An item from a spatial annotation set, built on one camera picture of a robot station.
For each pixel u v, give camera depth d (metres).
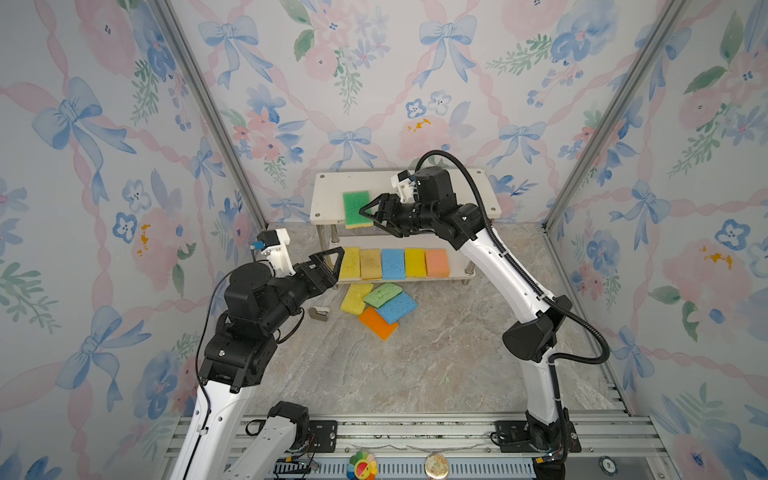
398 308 0.95
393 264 0.98
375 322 0.93
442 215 0.57
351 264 0.98
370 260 0.99
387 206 0.64
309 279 0.51
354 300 0.98
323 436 0.74
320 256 0.52
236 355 0.41
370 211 0.67
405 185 0.68
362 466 0.69
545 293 0.50
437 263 0.97
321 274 0.52
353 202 0.76
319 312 0.95
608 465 0.70
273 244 0.52
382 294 0.96
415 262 0.98
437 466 0.70
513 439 0.73
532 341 0.58
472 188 0.54
